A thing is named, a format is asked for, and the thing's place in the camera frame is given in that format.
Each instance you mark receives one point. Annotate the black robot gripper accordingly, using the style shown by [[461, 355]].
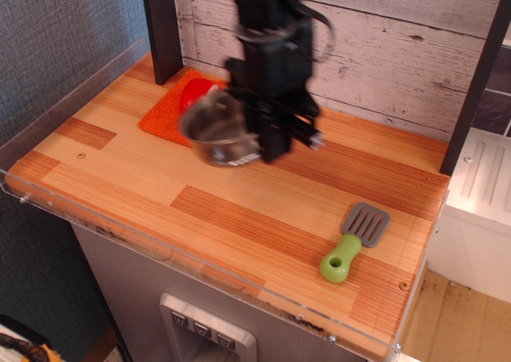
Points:
[[271, 81]]

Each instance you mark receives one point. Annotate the stainless steel pan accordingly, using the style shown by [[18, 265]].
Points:
[[217, 129]]

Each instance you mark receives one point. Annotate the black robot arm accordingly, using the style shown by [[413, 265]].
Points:
[[259, 14]]

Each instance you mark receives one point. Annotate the orange cloth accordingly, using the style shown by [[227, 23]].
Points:
[[164, 117]]

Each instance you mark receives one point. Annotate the red white toy sushi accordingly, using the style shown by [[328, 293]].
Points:
[[195, 90]]

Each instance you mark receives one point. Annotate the grey green toy spatula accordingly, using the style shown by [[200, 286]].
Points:
[[363, 227]]

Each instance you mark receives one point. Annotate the grey toy fridge cabinet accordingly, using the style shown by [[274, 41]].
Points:
[[132, 285]]

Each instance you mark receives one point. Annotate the clear acrylic table guard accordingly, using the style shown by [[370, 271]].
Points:
[[257, 232]]

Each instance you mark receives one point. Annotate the silver dispenser button panel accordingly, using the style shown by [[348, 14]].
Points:
[[199, 330]]

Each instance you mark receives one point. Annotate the white toy sink unit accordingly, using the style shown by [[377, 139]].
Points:
[[471, 242]]

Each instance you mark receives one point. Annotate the yellow black object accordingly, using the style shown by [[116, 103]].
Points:
[[27, 351]]

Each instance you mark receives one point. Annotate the dark right vertical post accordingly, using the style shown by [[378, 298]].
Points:
[[490, 51]]

